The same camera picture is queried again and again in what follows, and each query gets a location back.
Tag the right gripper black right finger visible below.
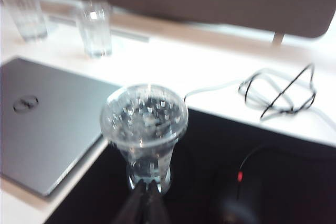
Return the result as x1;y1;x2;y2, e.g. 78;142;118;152
145;179;175;224

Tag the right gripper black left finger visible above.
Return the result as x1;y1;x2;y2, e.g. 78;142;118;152
112;179;147;224

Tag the clear plastic cup lid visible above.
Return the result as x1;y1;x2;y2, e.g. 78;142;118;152
100;83;189;196

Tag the silver Dell laptop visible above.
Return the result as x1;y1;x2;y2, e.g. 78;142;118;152
0;56;124;197

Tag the short clear plastic cup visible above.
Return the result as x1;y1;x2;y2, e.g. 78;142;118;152
76;0;114;58

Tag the tall clear plastic cup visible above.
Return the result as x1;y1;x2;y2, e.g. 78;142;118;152
0;0;49;42

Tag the black mouse pad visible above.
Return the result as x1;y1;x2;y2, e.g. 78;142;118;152
44;108;336;224

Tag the black computer mouse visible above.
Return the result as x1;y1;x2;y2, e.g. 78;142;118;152
211;145;336;224

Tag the thin black mouse cable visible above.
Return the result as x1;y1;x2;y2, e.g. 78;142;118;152
183;62;336;133

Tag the white divider foot bracket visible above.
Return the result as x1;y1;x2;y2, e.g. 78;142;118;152
271;30;285;45

